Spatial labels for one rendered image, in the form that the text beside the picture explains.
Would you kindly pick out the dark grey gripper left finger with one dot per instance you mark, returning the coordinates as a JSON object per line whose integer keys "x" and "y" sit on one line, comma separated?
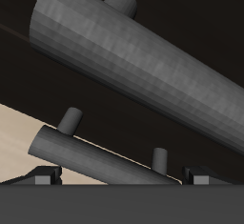
{"x": 44, "y": 174}

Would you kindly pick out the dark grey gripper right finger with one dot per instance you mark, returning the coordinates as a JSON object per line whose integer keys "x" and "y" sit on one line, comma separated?
{"x": 198, "y": 174}

